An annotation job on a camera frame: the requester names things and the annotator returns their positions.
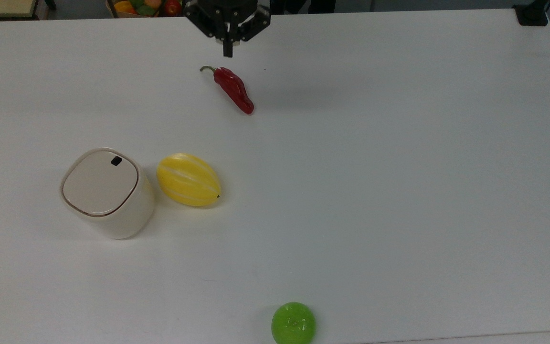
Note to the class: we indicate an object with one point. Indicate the green toy apple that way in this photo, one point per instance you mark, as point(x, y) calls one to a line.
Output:
point(293, 324)

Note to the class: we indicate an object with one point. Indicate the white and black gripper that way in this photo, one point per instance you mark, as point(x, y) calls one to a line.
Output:
point(213, 14)

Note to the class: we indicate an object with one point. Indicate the red toy tomato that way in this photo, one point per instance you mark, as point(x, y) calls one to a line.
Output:
point(173, 6)

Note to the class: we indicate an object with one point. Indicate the red toy chili pepper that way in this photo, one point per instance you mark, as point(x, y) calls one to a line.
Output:
point(232, 88)

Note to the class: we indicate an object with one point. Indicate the light wooden table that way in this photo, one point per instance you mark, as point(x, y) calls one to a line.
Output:
point(0, 7)

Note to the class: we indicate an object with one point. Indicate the black camera pole with base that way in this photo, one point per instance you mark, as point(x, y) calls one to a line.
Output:
point(530, 16)

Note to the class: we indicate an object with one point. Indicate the yellow toy melon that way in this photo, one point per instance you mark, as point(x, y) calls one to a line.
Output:
point(188, 180)

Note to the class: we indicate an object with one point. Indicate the basket of toy fruit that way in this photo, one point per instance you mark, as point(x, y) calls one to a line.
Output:
point(134, 8)

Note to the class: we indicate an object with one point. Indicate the cream garbage bin with lid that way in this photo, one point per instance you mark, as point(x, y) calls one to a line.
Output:
point(103, 191)

